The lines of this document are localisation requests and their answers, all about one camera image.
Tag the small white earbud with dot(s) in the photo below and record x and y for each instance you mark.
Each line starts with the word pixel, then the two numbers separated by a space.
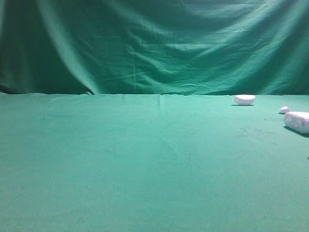
pixel 284 110

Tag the green backdrop curtain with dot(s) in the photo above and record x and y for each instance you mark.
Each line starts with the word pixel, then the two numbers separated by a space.
pixel 187 47

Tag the green table cloth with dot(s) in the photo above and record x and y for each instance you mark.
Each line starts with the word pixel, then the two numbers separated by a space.
pixel 151 163

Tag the white oval case lid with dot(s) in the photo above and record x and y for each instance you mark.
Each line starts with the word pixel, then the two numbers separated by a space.
pixel 244 99

